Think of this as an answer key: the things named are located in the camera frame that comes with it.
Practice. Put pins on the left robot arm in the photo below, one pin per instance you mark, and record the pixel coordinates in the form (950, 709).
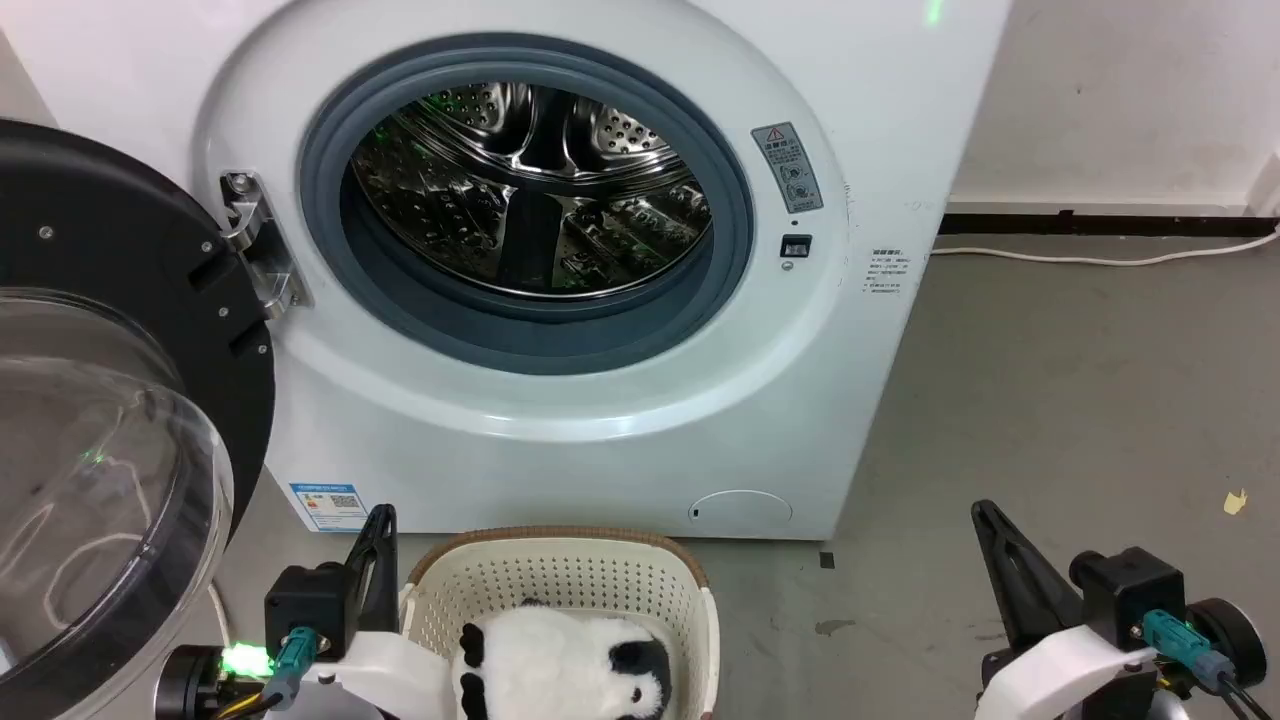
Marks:
(195, 685)

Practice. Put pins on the black door latch socket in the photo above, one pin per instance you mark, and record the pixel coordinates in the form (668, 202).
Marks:
(796, 246)

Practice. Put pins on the white front-load washing machine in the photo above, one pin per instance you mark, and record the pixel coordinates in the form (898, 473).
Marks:
(560, 450)

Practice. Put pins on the cream perforated laundry basket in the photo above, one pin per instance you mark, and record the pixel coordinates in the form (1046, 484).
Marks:
(560, 580)

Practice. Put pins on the metal door hinge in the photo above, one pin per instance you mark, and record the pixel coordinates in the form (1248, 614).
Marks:
(256, 240)

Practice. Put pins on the black baseboard strip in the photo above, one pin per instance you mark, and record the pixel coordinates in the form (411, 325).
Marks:
(1100, 224)

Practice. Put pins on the black washer door clear dome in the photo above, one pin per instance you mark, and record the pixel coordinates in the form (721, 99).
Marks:
(110, 420)

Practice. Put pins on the round drain filter cover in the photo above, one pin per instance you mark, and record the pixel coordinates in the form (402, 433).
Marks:
(741, 510)

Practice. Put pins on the stainless steel washer drum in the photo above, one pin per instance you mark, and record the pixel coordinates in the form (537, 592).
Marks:
(530, 190)

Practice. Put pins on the grey warning sticker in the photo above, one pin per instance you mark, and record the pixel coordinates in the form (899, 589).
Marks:
(788, 167)

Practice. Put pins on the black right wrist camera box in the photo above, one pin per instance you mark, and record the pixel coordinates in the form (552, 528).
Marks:
(1135, 590)

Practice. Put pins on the grey rubber door gasket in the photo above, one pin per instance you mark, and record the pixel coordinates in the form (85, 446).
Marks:
(400, 300)

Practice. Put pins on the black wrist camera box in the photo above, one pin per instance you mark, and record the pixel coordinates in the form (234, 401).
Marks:
(310, 605)
(1135, 590)

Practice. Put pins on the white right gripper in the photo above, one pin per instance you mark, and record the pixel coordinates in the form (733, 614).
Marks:
(1070, 675)

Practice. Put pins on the black white panda plush toy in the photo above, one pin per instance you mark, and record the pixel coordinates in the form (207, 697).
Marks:
(560, 665)

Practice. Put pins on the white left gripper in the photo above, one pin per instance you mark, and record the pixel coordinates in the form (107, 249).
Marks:
(395, 670)

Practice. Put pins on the small printed text sticker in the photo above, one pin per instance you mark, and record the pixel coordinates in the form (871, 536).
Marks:
(889, 270)

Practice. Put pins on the blue white energy label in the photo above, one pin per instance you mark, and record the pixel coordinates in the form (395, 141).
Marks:
(329, 505)

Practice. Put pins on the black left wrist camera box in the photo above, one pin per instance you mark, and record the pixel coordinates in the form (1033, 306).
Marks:
(310, 605)

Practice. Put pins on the yellow paper scrap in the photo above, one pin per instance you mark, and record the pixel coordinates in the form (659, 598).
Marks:
(1236, 502)

